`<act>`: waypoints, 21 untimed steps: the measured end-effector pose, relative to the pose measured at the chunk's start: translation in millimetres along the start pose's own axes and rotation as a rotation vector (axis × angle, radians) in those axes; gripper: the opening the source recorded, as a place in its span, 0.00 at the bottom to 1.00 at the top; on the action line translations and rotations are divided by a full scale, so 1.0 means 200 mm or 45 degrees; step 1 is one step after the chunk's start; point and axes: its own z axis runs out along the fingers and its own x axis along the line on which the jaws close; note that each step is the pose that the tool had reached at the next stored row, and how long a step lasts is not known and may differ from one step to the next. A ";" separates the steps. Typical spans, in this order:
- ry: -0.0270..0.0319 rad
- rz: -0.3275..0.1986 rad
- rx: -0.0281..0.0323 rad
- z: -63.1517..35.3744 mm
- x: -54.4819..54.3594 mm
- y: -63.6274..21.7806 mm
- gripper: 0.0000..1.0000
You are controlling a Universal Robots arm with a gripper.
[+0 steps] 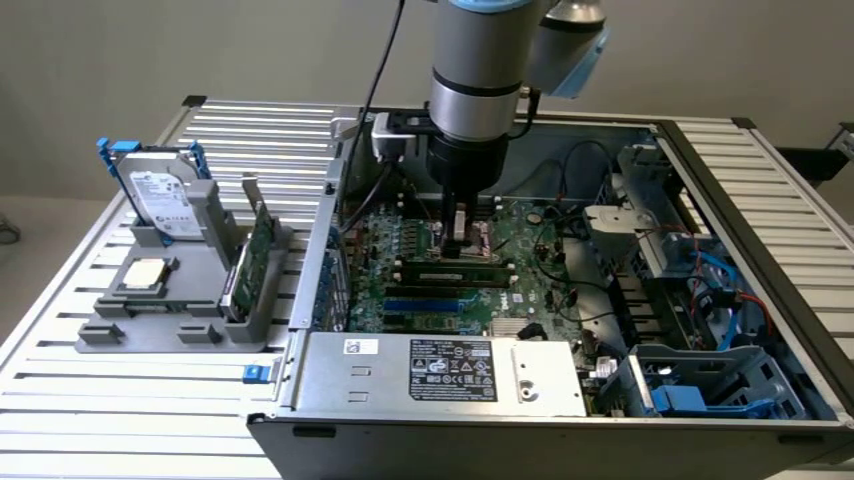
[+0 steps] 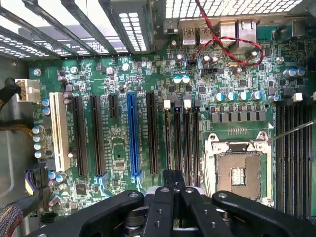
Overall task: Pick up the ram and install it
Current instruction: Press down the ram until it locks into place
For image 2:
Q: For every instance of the silver ethernet port block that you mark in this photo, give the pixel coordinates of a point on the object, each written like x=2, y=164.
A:
x=244, y=30

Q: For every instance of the silver stacked USB port block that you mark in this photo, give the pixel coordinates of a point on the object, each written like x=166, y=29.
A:
x=196, y=34

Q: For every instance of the blue expansion slot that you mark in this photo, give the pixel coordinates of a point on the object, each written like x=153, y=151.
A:
x=133, y=133

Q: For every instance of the white PCI expansion slot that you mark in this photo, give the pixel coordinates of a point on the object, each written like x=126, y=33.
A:
x=60, y=130

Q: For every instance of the long black expansion slot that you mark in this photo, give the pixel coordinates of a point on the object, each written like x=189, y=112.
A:
x=152, y=133
x=80, y=135
x=97, y=135

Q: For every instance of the white power connector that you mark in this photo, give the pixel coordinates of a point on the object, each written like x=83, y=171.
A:
x=28, y=90

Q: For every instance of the green motherboard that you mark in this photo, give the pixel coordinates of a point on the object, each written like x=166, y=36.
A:
x=118, y=138

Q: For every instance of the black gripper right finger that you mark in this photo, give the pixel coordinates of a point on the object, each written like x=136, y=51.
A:
x=197, y=207

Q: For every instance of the short black expansion slot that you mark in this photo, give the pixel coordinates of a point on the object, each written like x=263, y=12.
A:
x=113, y=106

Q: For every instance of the grey metal PC case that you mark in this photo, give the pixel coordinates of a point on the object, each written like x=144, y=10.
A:
x=14, y=153

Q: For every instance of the black RAM slot white latch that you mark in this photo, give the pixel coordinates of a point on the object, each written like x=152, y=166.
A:
x=168, y=138
x=299, y=153
x=187, y=143

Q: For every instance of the thin metal locking lever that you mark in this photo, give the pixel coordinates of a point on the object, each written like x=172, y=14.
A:
x=291, y=130

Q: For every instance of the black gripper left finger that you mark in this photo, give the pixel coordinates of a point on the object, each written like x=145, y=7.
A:
x=160, y=209

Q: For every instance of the silver CPU socket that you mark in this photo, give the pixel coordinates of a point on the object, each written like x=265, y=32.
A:
x=238, y=170

